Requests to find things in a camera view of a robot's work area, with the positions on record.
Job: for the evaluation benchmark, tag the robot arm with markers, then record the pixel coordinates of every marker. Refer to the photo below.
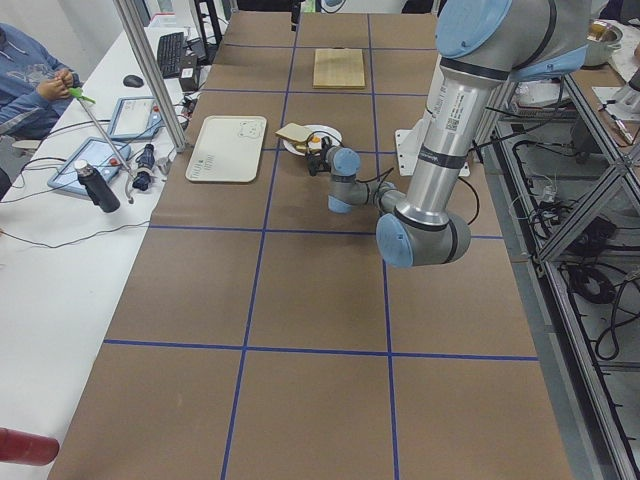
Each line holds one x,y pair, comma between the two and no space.
482,44
328,6

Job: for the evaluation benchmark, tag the black keyboard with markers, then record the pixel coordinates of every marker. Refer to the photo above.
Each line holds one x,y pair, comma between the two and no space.
169,54

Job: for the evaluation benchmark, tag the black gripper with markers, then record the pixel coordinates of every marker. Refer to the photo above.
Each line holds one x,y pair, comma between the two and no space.
317,161

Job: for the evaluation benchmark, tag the black computer mouse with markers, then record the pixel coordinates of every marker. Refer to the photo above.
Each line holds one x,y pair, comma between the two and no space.
133,81

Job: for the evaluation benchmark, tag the cream bear tray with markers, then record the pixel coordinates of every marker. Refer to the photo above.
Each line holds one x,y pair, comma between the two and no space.
227,150

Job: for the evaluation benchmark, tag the teach pendant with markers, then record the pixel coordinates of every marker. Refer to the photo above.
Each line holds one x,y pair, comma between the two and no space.
135,118
95,154

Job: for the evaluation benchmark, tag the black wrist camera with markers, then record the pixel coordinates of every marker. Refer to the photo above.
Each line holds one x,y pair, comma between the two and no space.
314,163

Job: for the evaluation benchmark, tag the person in blue hoodie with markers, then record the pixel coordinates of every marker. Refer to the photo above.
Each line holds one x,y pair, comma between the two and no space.
34,86

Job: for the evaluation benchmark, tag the wooden cutting board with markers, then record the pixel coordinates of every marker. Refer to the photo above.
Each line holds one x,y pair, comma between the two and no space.
338,68

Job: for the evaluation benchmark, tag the green handled reacher grabber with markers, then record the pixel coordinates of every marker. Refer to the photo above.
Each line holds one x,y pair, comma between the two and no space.
85,103

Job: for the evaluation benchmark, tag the aluminium frame post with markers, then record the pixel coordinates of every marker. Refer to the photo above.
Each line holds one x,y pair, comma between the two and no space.
135,32

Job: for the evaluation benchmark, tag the small black box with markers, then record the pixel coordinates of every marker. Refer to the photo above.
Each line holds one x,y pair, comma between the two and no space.
189,79

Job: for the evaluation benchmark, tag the white round plate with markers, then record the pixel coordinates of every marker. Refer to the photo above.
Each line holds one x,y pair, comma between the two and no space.
328,133

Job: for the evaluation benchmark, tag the far teach pendant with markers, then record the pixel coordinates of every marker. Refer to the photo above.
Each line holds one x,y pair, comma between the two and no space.
135,118

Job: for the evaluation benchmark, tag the red cylinder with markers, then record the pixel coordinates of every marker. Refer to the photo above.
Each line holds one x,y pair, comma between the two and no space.
26,448

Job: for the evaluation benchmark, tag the fried egg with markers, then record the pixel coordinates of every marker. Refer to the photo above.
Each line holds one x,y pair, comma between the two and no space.
315,143

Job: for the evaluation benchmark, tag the near teach pendant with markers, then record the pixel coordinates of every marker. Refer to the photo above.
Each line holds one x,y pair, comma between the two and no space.
95,154

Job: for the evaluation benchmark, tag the black water bottle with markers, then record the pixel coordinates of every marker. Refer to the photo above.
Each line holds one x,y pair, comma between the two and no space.
96,186

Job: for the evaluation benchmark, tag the folded dark umbrella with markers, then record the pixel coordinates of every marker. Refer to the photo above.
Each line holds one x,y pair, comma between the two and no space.
145,163

